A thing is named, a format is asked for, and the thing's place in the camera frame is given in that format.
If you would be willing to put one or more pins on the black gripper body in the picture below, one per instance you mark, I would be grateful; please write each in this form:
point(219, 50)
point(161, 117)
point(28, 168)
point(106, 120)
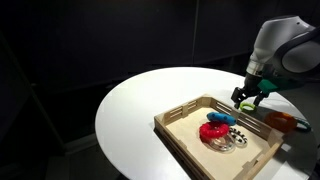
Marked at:
point(253, 84)

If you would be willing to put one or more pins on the wooden slatted tray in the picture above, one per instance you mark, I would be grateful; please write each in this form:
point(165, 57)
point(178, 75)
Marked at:
point(200, 160)

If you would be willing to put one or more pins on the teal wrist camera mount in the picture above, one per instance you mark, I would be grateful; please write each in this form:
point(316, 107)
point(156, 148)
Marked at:
point(273, 85)

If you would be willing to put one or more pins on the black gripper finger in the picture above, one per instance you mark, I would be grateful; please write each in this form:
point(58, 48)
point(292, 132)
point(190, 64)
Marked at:
point(260, 98)
point(238, 96)

